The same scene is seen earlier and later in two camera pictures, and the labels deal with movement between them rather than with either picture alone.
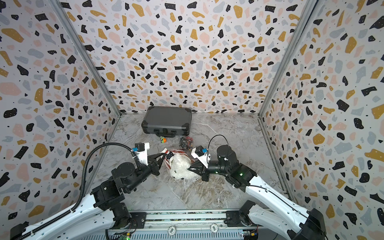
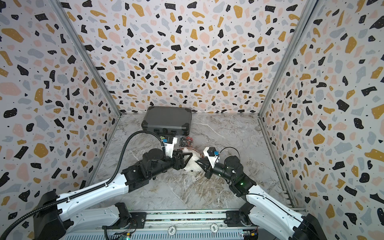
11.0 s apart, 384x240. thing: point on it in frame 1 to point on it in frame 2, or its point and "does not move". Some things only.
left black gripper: [153, 162] to [179, 165]
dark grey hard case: [166, 121] does not move
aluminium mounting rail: [184, 224] does not move
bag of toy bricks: [186, 142] does not move
